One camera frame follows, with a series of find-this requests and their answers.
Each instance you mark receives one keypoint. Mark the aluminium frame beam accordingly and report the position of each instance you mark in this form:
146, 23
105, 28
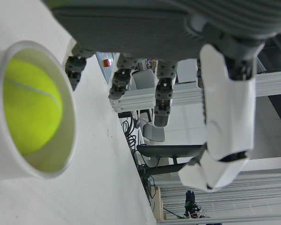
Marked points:
185, 93

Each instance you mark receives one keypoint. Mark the yellow tennis ball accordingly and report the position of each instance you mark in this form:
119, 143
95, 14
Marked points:
31, 107

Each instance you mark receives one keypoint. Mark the white paper cup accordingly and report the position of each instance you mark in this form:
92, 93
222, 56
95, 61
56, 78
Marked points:
35, 110

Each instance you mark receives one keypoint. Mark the red emergency stop button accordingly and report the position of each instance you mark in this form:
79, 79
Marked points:
106, 62

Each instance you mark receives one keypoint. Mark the black glove on stand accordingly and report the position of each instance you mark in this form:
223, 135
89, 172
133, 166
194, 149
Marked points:
190, 205

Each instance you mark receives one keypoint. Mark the grey and white robot hand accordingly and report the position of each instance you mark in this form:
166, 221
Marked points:
140, 30

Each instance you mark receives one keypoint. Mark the grey office chair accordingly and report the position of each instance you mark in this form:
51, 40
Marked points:
152, 133

